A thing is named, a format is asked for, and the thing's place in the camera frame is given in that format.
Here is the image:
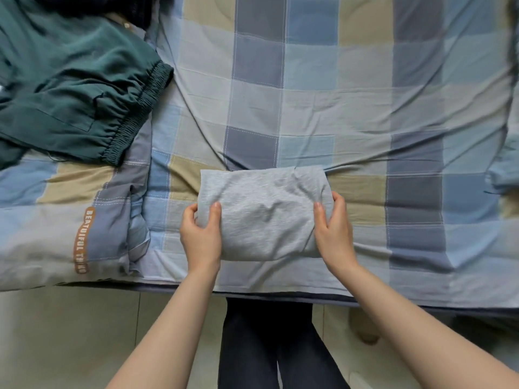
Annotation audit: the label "blue beige checked bedsheet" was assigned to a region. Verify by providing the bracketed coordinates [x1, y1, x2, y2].
[140, 0, 519, 309]

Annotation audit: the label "person's right hand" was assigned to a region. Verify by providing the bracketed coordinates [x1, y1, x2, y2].
[312, 191, 360, 276]

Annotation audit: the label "person's right forearm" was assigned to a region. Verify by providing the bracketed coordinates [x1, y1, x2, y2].
[329, 263, 519, 389]

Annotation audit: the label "checked quilt with orange label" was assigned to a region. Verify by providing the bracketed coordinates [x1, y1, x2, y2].
[0, 113, 154, 292]

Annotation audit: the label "dark green elastic-waist trousers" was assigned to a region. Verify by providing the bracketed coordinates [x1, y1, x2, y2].
[0, 0, 175, 171]

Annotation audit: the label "grey garment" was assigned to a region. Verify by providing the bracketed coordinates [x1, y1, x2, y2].
[195, 165, 335, 262]

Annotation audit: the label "person's right leg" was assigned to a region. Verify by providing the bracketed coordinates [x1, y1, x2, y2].
[277, 300, 352, 389]

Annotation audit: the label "person's left hand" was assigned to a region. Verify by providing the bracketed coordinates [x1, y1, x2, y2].
[179, 202, 223, 276]

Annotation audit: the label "person's left forearm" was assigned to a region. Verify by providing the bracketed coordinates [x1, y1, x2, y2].
[105, 268, 221, 389]

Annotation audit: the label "person's left leg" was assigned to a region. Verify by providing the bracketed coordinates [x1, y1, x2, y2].
[217, 297, 281, 389]

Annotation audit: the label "black garment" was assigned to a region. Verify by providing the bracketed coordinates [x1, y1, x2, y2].
[30, 0, 177, 32]

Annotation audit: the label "light blue cloth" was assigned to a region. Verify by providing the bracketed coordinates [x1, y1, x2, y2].
[484, 135, 519, 196]

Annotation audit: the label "person's leg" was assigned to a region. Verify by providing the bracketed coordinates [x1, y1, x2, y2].
[217, 297, 281, 389]
[277, 300, 352, 389]

